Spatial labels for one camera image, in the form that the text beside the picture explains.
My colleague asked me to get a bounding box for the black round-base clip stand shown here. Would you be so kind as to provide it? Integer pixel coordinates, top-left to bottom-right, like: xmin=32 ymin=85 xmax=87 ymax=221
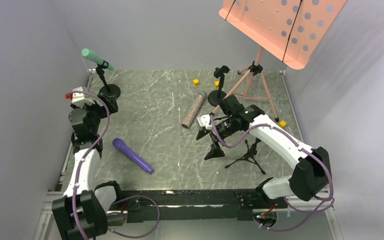
xmin=95 ymin=60 xmax=121 ymax=99

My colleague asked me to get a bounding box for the black tripod shock-mount stand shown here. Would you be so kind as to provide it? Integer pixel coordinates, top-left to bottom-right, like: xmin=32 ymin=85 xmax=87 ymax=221
xmin=224 ymin=138 xmax=266 ymax=175

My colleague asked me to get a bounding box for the silver glitter microphone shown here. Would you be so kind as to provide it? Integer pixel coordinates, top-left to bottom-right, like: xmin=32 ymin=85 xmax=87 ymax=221
xmin=181 ymin=91 xmax=207 ymax=129

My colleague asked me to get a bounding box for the teal green microphone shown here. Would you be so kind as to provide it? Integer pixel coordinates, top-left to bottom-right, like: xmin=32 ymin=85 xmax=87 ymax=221
xmin=81 ymin=48 xmax=115 ymax=70

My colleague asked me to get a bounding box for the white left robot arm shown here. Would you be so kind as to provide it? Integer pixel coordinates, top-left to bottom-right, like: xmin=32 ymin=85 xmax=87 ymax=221
xmin=51 ymin=87 xmax=121 ymax=240

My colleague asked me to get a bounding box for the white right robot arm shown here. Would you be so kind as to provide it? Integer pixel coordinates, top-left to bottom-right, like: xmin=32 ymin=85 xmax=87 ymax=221
xmin=196 ymin=95 xmax=333 ymax=202

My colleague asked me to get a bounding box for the black round-base holder stand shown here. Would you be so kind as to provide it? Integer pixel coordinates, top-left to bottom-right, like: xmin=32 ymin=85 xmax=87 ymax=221
xmin=207 ymin=65 xmax=230 ymax=107

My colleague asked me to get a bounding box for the yellow cube behind stand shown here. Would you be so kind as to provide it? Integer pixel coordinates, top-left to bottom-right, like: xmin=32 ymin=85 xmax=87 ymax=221
xmin=214 ymin=80 xmax=220 ymax=89

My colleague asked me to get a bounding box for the pink music stand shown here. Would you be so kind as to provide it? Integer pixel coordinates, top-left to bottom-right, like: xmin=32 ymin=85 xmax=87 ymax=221
xmin=218 ymin=0 xmax=346 ymax=122

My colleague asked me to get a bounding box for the yellow cube right side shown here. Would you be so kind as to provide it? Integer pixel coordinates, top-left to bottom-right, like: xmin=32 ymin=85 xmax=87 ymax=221
xmin=278 ymin=120 xmax=287 ymax=129

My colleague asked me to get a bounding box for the purple microphone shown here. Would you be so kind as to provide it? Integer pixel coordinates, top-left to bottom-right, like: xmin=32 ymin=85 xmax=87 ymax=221
xmin=112 ymin=138 xmax=154 ymax=175

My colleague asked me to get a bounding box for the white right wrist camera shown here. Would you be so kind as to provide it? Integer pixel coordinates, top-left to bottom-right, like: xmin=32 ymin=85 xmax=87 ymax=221
xmin=196 ymin=114 xmax=213 ymax=131

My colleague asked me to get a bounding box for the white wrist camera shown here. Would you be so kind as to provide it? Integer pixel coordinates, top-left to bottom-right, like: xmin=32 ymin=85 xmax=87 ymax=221
xmin=65 ymin=86 xmax=94 ymax=108
xmin=196 ymin=114 xmax=213 ymax=131

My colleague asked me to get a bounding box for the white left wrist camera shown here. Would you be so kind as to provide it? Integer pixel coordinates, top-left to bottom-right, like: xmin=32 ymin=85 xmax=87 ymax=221
xmin=65 ymin=86 xmax=94 ymax=108

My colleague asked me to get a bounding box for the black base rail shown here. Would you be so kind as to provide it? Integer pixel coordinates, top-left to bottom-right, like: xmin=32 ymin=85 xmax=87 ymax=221
xmin=109 ymin=188 xmax=285 ymax=223

